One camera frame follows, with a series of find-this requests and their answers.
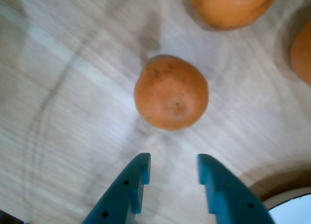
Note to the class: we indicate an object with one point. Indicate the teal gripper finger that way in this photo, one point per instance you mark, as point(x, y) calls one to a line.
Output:
point(230, 197)
point(116, 199)

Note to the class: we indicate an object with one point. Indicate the orange with dark scratch marks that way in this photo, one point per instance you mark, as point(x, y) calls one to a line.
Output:
point(170, 95)

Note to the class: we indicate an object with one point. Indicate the large orange with green stem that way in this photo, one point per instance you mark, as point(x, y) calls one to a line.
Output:
point(303, 56)

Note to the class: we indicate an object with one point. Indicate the small plain orange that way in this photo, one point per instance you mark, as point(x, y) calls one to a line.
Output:
point(230, 7)

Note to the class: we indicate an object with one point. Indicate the white plate with blue strokes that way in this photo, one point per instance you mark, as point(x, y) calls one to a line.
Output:
point(296, 211)

